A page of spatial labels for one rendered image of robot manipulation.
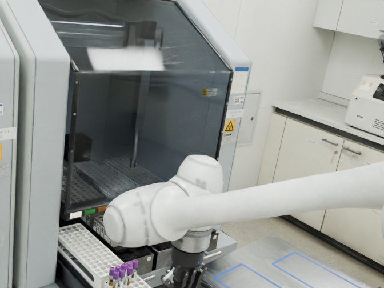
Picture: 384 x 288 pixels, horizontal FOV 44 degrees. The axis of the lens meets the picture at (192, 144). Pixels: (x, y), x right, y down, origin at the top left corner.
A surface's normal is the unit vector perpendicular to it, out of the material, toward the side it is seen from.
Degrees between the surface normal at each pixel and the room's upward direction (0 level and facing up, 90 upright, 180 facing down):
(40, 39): 30
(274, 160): 90
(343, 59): 90
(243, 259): 0
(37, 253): 90
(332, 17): 90
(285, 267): 0
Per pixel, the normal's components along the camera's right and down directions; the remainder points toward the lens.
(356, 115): -0.76, 0.09
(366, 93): -0.58, -0.40
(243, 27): 0.66, 0.33
